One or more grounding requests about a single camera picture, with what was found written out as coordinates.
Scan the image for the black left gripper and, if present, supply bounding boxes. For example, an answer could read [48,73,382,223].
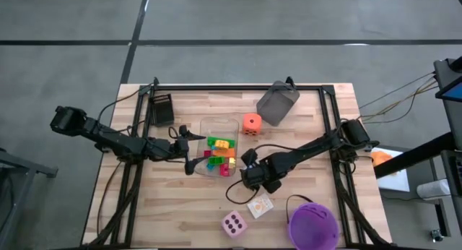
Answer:
[160,125,211,176]

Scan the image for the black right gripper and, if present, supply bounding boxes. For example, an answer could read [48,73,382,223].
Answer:
[240,159,288,194]

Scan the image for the white orange card box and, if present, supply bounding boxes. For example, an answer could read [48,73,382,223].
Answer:
[246,192,274,220]

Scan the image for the orange toy brick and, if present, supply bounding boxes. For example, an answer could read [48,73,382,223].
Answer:
[212,147,236,158]

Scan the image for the long green toy brick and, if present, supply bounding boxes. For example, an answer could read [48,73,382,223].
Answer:
[206,136,236,149]

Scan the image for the orange foam dice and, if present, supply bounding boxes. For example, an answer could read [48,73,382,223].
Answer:
[242,113,263,137]

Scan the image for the pink foam dice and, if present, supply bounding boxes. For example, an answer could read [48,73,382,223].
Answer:
[221,210,248,238]

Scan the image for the clear plastic bin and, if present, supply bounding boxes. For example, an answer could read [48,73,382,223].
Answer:
[196,116,240,178]

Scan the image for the black plastic basket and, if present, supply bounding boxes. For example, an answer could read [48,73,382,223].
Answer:
[149,93,175,127]

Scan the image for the orange object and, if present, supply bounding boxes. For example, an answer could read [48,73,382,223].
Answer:
[370,151,394,168]

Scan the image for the white paper sheet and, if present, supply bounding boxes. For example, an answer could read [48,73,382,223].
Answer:
[370,147,411,193]

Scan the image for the black beam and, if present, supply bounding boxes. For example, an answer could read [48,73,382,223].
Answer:
[373,132,456,178]

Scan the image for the white cylinder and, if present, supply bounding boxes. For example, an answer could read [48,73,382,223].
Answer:
[417,178,452,200]

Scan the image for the black monitor with blue screen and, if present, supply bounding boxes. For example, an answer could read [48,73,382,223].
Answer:
[432,56,462,150]

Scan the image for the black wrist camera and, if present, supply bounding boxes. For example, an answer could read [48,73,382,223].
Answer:
[240,148,258,167]

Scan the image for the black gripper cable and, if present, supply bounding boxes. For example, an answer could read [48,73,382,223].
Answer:
[225,179,261,205]

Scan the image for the purple bucket with black handle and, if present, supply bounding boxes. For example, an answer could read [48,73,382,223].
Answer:
[286,194,341,250]

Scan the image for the black metal table frame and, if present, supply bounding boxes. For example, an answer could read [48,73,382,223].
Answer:
[86,76,394,250]

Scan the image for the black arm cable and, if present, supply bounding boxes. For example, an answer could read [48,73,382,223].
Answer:
[96,84,154,125]

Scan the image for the cable bundle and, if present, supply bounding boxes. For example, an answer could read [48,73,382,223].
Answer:
[357,71,437,124]

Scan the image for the grey metal table frame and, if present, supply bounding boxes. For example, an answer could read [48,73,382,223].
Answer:
[0,148,58,250]

